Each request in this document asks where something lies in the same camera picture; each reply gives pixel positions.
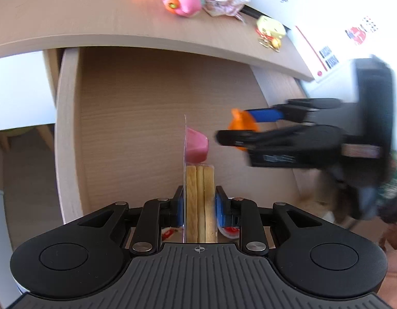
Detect grinning boy figure keychain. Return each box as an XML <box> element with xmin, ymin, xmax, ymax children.
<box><xmin>161</xmin><ymin>227</ymin><xmax>184</xmax><ymax>243</ymax></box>

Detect pink Volcano snack pack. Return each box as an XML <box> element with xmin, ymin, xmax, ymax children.
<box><xmin>183</xmin><ymin>124</ymin><xmax>218</xmax><ymax>244</ymax></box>

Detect orange plastic cup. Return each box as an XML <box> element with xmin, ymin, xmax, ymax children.
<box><xmin>229</xmin><ymin>108</ymin><xmax>260</xmax><ymax>132</ymax></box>

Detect yellow cat figure keychain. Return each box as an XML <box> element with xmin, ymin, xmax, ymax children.
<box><xmin>256</xmin><ymin>15</ymin><xmax>286</xmax><ymax>52</ymax></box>

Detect pink green squishy bird toy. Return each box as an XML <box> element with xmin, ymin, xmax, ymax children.
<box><xmin>161</xmin><ymin>0</ymin><xmax>203</xmax><ymax>18</ymax></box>

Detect red round jelly stick pack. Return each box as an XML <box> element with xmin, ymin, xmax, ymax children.
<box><xmin>218</xmin><ymin>227</ymin><xmax>240</xmax><ymax>240</ymax></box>

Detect pink sleeve forearm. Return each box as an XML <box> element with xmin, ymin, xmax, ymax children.
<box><xmin>376</xmin><ymin>223</ymin><xmax>397</xmax><ymax>309</ymax></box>

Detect right hand in knit glove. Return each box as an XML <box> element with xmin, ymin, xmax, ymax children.
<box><xmin>317</xmin><ymin>150</ymin><xmax>397</xmax><ymax>224</ymax></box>

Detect white poster board red print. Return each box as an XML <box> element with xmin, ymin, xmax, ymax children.
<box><xmin>291</xmin><ymin>0</ymin><xmax>397</xmax><ymax>89</ymax></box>

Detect white desk drawer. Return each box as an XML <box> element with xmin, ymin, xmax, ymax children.
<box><xmin>55</xmin><ymin>47</ymin><xmax>304</xmax><ymax>222</ymax></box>

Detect yellow green stool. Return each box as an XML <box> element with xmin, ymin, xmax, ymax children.
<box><xmin>0</xmin><ymin>125</ymin><xmax>54</xmax><ymax>153</ymax></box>

